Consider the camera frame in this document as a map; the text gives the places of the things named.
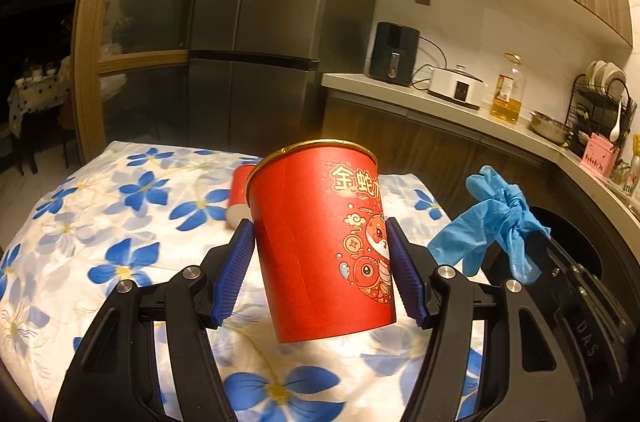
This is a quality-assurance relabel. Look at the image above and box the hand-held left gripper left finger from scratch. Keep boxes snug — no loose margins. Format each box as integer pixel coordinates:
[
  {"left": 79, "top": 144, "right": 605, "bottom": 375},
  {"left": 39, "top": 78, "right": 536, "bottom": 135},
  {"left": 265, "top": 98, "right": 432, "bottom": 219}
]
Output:
[{"left": 52, "top": 218, "right": 256, "bottom": 422}]

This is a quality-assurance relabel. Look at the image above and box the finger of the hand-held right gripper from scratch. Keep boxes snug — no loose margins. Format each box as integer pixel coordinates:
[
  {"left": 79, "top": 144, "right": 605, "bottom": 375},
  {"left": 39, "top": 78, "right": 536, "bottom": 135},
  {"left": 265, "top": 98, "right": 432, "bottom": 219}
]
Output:
[
  {"left": 544, "top": 235, "right": 583, "bottom": 303},
  {"left": 575, "top": 265, "right": 632, "bottom": 328}
]

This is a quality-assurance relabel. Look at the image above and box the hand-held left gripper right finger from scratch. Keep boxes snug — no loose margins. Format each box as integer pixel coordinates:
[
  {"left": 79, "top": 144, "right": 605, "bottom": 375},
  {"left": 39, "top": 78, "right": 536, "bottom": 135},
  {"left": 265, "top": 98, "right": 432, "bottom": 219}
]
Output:
[{"left": 385, "top": 218, "right": 586, "bottom": 422}]

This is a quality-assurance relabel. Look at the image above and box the black trash bin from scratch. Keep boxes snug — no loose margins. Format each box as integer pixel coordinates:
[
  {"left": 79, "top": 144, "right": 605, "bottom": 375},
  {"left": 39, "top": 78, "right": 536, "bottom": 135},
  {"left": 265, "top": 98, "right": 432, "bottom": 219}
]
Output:
[{"left": 482, "top": 202, "right": 640, "bottom": 403}]

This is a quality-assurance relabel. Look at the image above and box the red paper cup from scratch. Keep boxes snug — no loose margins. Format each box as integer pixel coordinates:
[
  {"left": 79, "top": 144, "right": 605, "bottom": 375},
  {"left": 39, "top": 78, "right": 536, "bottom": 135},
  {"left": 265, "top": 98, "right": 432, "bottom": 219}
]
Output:
[
  {"left": 226, "top": 165, "right": 258, "bottom": 230},
  {"left": 245, "top": 138, "right": 398, "bottom": 344}
]

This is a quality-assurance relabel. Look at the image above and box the blue disposable glove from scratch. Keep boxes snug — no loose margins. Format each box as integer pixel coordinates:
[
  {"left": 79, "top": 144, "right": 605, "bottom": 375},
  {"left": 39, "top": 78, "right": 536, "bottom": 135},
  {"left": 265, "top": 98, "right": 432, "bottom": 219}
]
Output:
[{"left": 427, "top": 165, "right": 552, "bottom": 282}]

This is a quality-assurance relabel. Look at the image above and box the labelled bottle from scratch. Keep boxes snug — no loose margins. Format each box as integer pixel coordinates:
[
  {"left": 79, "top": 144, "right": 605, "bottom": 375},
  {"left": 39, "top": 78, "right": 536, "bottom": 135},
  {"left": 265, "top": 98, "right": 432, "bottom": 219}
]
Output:
[{"left": 620, "top": 152, "right": 640, "bottom": 198}]

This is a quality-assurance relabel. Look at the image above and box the pink utensil holder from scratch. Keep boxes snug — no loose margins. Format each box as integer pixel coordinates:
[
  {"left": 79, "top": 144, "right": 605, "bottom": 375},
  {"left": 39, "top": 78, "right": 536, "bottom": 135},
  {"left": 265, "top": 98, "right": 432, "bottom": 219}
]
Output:
[{"left": 582, "top": 132, "right": 621, "bottom": 178}]

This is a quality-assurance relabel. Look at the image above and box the steel bowl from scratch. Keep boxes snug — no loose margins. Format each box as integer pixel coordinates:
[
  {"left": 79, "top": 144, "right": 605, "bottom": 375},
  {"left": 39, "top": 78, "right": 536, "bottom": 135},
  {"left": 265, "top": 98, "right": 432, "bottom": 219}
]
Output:
[{"left": 529, "top": 109, "right": 573, "bottom": 145}]

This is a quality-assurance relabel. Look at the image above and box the wooden kitchen counter cabinet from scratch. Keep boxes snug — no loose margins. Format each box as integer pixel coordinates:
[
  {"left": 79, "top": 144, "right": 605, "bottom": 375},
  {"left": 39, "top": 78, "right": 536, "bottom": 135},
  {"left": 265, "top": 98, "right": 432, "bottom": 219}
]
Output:
[{"left": 320, "top": 72, "right": 640, "bottom": 253}]

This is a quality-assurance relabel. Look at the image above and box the white spoon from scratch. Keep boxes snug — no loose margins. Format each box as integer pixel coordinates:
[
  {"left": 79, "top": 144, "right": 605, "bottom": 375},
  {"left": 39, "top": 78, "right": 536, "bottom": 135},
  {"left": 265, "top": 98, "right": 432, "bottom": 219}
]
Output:
[{"left": 609, "top": 100, "right": 623, "bottom": 143}]

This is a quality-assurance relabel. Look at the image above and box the blue floral tablecloth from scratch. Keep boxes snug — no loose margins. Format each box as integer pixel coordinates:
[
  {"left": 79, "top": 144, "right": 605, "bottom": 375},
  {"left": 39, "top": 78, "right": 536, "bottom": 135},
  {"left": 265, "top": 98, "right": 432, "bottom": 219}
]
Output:
[{"left": 0, "top": 139, "right": 493, "bottom": 422}]

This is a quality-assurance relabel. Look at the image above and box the cooking oil bottle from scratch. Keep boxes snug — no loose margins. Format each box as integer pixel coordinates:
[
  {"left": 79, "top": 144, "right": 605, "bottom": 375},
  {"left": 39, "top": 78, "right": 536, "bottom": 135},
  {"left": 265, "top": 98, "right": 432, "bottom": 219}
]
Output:
[{"left": 490, "top": 52, "right": 528, "bottom": 125}]

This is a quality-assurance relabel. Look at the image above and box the white cooker appliance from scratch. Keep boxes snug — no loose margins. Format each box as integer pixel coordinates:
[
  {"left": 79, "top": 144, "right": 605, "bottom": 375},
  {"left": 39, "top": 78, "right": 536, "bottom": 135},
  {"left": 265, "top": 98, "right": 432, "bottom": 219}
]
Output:
[{"left": 427, "top": 63, "right": 486, "bottom": 110}]

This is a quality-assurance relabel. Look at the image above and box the black air fryer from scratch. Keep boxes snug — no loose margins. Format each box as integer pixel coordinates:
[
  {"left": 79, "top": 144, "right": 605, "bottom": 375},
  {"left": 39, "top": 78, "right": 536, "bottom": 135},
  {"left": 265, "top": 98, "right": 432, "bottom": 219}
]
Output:
[{"left": 369, "top": 21, "right": 421, "bottom": 83}]

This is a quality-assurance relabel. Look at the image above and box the dark chair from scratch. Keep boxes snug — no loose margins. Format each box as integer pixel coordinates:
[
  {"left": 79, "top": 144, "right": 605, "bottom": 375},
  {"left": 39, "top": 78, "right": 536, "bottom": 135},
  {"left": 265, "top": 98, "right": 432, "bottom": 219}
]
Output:
[{"left": 12, "top": 107, "right": 76, "bottom": 175}]

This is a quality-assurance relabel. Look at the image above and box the dark steel refrigerator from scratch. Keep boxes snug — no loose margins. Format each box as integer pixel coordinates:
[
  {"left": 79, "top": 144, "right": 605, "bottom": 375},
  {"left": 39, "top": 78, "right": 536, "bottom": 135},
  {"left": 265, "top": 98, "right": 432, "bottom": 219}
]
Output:
[{"left": 189, "top": 0, "right": 388, "bottom": 153}]

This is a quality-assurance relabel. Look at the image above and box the dotted cloth dining table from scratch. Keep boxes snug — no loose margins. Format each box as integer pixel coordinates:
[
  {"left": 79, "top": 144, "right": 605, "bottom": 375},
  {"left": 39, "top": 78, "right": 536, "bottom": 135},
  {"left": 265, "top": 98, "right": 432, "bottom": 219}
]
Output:
[{"left": 7, "top": 72, "right": 71, "bottom": 138}]

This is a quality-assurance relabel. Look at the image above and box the wooden glass door cabinet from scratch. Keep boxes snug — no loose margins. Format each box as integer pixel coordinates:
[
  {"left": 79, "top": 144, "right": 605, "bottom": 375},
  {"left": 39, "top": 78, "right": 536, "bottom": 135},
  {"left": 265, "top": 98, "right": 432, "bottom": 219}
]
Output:
[{"left": 70, "top": 0, "right": 206, "bottom": 165}]

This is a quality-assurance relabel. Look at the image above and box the black wire dish rack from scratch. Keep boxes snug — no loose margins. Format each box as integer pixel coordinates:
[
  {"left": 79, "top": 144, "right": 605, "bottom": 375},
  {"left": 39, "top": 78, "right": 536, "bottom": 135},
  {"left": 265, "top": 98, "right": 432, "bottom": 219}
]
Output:
[{"left": 565, "top": 73, "right": 638, "bottom": 158}]

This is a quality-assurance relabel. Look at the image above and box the black power cable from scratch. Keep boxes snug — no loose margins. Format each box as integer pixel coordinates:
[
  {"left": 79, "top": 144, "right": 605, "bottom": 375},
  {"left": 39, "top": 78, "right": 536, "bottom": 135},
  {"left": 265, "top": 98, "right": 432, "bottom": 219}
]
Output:
[{"left": 410, "top": 37, "right": 446, "bottom": 90}]

